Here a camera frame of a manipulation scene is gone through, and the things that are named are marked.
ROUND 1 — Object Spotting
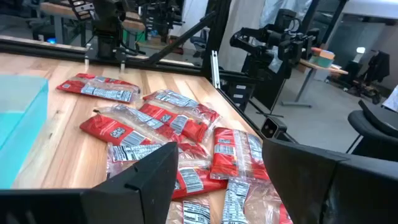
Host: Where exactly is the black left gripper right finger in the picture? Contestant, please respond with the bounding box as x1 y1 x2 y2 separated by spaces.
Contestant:
262 138 398 224

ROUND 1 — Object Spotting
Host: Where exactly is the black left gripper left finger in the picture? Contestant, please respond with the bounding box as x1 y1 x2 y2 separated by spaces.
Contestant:
0 142 179 224

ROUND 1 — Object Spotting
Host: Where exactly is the black office chair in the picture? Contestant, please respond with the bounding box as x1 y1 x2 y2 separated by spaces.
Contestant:
346 99 398 162

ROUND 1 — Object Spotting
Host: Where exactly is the wooden background desk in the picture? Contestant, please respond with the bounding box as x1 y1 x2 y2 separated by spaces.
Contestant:
281 58 349 108

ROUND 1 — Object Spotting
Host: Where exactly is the teal translucent plastic basket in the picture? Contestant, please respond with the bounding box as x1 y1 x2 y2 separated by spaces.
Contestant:
0 74 49 190

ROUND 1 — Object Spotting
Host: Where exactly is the teal box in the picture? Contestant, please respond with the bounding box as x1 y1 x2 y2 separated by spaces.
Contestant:
308 55 334 69

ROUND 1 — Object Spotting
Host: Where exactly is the black hanging coat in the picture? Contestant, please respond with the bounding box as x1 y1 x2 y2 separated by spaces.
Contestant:
366 50 391 85

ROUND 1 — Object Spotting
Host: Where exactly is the orange box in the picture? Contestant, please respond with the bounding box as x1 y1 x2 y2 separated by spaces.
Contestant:
311 47 336 60

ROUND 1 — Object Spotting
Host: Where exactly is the white lamp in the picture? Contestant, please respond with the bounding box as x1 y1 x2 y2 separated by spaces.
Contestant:
353 46 366 63

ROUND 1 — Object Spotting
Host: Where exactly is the wooden background workbench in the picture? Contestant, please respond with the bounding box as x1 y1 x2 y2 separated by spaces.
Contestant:
39 1 147 44

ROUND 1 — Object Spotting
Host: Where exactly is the black table-level camera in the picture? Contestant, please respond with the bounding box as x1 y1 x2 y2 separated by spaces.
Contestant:
260 116 289 139

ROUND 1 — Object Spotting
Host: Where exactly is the silver aluminium bracket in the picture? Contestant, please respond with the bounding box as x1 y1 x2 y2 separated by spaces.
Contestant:
210 50 221 90

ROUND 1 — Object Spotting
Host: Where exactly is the black table edge rail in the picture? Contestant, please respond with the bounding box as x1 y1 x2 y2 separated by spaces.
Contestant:
0 37 203 75

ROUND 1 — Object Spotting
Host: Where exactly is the black diagonal frame brace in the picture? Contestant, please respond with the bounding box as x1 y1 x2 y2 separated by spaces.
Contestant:
146 11 217 65

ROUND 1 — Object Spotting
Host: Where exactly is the black frame post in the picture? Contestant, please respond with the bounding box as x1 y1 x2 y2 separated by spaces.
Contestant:
201 0 233 78

